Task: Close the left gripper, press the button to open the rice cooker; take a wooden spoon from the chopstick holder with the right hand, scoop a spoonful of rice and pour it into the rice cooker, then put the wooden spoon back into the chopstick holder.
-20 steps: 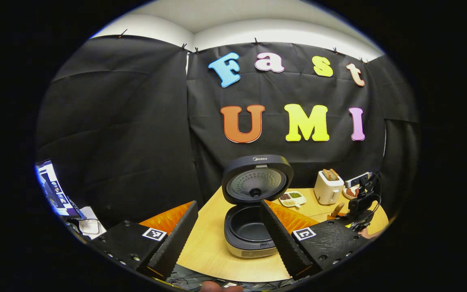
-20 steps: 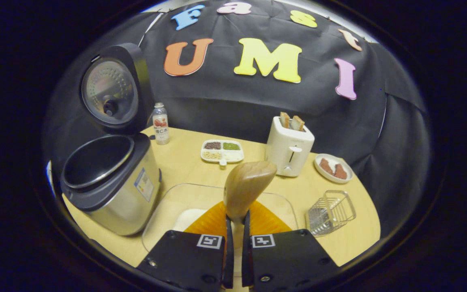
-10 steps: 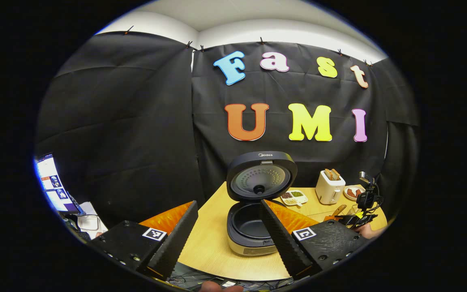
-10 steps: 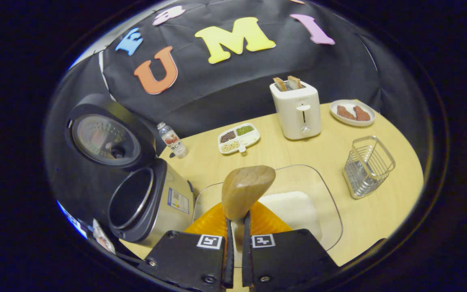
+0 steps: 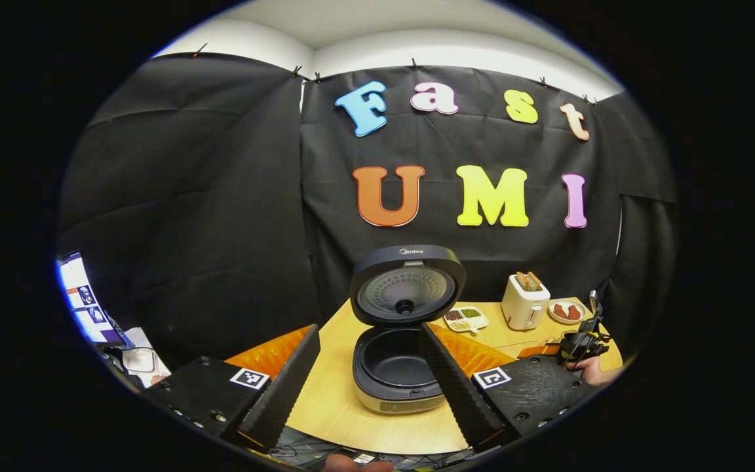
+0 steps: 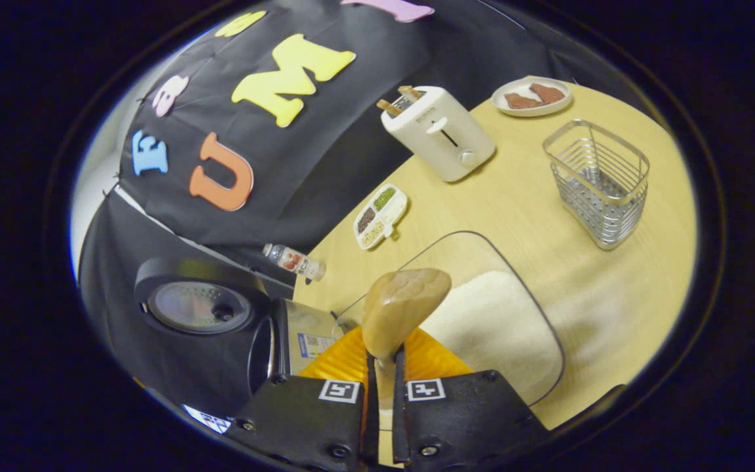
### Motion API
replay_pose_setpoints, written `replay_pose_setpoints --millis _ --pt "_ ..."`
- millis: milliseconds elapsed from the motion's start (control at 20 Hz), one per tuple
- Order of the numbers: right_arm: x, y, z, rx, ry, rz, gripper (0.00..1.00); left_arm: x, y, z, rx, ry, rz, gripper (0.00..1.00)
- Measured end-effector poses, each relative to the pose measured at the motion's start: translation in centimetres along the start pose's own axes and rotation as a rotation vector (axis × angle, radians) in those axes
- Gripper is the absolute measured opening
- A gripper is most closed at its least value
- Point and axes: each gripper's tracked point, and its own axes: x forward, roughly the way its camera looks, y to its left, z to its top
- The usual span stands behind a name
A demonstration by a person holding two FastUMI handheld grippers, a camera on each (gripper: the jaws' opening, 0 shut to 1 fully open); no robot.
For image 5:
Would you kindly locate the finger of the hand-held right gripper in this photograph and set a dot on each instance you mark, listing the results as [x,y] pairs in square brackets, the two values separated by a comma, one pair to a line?
[538,351]

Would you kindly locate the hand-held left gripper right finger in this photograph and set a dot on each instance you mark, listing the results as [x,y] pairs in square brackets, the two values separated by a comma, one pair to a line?
[459,393]

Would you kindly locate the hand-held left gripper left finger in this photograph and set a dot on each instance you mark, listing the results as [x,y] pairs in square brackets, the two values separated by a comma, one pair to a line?
[286,393]

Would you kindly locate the black rice cooker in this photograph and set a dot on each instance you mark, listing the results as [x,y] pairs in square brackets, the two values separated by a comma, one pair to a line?
[407,262]

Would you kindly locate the white round plate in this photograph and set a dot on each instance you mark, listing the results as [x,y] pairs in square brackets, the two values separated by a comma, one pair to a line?
[566,321]

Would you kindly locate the brown meat piece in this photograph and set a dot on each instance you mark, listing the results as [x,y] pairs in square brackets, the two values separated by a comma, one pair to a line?
[560,311]
[574,313]

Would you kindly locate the white toaster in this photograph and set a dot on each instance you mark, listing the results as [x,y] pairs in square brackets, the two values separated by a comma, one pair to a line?
[522,311]

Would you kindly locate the toast slice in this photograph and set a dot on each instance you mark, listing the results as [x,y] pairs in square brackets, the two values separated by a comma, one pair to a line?
[522,282]
[535,280]

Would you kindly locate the white divided spice dish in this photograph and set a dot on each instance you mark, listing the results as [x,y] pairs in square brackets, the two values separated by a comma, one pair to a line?
[466,318]

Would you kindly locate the white desk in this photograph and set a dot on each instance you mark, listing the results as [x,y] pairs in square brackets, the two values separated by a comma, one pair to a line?
[145,360]

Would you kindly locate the black backdrop cloth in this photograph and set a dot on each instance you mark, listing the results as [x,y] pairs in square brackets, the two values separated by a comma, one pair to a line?
[220,196]

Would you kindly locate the computer monitor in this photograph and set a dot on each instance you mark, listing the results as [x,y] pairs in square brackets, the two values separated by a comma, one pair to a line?
[86,301]

